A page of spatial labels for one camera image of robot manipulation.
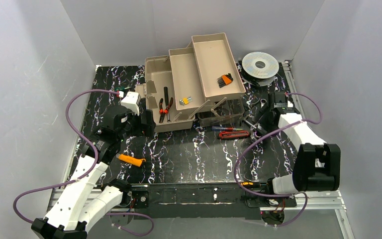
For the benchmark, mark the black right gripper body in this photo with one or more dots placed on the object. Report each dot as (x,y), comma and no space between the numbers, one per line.
(263,115)

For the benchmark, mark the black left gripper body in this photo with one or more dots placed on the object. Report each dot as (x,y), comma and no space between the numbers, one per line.
(147,123)

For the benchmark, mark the small black handled hammer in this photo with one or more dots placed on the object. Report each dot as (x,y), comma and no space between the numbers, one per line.
(258,131)

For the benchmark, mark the red black utility knife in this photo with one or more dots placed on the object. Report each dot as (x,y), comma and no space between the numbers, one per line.
(229,135)

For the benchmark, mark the black handled silver tool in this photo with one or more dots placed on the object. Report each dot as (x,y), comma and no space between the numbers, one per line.
(166,95)

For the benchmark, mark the yellow small hex key set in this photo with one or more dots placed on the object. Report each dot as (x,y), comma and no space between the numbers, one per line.
(185,101)

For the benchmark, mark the blue red screwdriver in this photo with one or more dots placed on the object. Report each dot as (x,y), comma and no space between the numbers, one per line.
(220,128)

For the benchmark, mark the black orange hex key set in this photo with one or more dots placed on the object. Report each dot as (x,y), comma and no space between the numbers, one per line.
(225,80)

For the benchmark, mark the translucent brown tool box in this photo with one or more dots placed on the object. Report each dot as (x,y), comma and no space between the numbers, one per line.
(193,71)

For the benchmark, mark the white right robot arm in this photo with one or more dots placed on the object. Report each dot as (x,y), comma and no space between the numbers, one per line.
(317,165)

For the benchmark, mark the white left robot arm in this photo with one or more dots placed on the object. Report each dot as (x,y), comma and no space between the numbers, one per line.
(72,217)

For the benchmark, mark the black marbled mat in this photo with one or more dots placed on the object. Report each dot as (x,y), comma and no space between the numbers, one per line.
(194,155)

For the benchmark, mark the silver combination wrench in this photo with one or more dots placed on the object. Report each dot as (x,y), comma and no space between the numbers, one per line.
(262,102)

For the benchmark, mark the grey filament spool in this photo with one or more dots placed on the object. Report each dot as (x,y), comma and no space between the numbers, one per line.
(259,68)

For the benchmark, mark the orange black screwdriver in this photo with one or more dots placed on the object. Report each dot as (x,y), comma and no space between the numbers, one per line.
(249,185)

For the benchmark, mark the orange handled hammer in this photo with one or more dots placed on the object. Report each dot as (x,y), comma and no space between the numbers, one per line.
(131,160)

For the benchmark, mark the green handled screwdriver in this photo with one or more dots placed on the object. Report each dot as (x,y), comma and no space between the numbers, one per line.
(118,89)

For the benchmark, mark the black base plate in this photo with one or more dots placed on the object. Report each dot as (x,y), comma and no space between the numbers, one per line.
(203,200)

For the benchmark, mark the aluminium frame rail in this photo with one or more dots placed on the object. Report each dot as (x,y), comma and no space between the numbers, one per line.
(312,201)

